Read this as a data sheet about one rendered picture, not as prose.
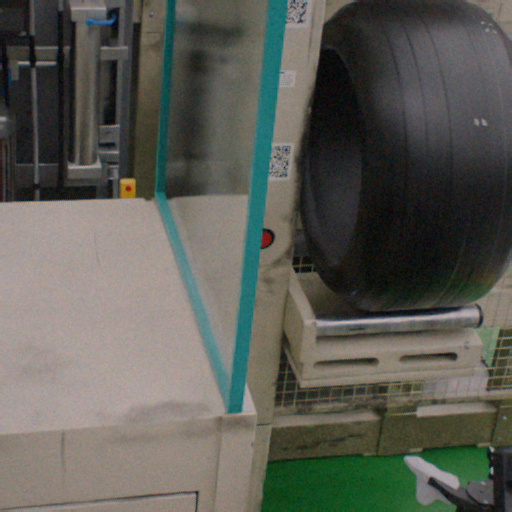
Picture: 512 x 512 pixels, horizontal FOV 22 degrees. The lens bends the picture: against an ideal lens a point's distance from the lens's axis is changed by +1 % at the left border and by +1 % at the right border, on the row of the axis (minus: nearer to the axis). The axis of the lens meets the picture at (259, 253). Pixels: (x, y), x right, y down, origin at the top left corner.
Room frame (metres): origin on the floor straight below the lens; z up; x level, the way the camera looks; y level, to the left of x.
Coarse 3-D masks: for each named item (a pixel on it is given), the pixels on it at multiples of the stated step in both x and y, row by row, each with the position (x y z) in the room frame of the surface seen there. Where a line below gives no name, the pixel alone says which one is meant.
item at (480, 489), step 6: (486, 480) 1.45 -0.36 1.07; (492, 480) 1.46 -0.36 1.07; (468, 486) 1.43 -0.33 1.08; (474, 486) 1.43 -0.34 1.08; (480, 486) 1.44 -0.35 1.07; (486, 486) 1.44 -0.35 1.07; (492, 486) 1.44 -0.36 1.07; (468, 492) 1.42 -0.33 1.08; (474, 492) 1.42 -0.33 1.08; (480, 492) 1.42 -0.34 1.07; (486, 492) 1.43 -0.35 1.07; (492, 492) 1.43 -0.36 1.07; (474, 498) 1.41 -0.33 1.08; (480, 498) 1.41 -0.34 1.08; (486, 498) 1.41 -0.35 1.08; (492, 498) 1.41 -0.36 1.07; (474, 504) 1.40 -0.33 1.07; (480, 504) 1.40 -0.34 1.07; (486, 504) 1.40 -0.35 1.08; (492, 504) 1.40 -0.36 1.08; (456, 510) 1.44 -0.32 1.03; (462, 510) 1.43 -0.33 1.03; (468, 510) 1.41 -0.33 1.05; (474, 510) 1.40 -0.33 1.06; (480, 510) 1.39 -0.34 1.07; (486, 510) 1.39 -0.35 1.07; (492, 510) 1.39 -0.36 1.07
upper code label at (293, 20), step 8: (296, 0) 2.07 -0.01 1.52; (304, 0) 2.07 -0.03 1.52; (288, 8) 2.07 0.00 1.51; (296, 8) 2.07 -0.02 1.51; (304, 8) 2.07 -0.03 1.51; (288, 16) 2.07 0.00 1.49; (296, 16) 2.07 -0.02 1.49; (304, 16) 2.07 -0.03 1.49; (288, 24) 2.07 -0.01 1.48; (296, 24) 2.07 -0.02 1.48; (304, 24) 2.08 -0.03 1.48
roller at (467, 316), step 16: (320, 320) 2.03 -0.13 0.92; (336, 320) 2.04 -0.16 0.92; (352, 320) 2.05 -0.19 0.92; (368, 320) 2.06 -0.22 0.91; (384, 320) 2.06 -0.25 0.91; (400, 320) 2.07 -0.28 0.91; (416, 320) 2.08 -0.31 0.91; (432, 320) 2.09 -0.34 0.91; (448, 320) 2.10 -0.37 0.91; (464, 320) 2.11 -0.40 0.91; (480, 320) 2.12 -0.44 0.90
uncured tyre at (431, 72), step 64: (384, 0) 2.27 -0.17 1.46; (448, 0) 2.30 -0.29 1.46; (320, 64) 2.35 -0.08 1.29; (384, 64) 2.08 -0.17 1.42; (448, 64) 2.09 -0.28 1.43; (320, 128) 2.45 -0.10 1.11; (384, 128) 2.00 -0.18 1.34; (448, 128) 2.00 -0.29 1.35; (320, 192) 2.39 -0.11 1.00; (384, 192) 1.95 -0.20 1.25; (448, 192) 1.95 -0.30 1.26; (320, 256) 2.16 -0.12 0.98; (384, 256) 1.94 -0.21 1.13; (448, 256) 1.95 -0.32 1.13
